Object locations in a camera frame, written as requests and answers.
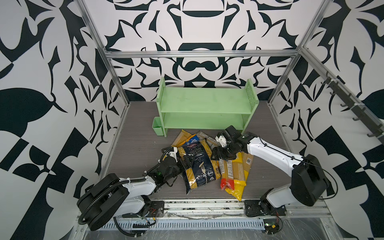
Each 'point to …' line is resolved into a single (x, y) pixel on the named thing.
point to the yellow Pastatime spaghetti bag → (239, 185)
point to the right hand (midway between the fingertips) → (216, 157)
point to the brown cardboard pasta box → (247, 161)
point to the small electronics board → (271, 225)
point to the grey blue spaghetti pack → (210, 139)
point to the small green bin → (157, 126)
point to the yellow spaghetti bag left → (182, 136)
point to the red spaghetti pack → (227, 176)
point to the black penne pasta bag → (204, 168)
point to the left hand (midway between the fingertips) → (193, 158)
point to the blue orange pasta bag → (193, 144)
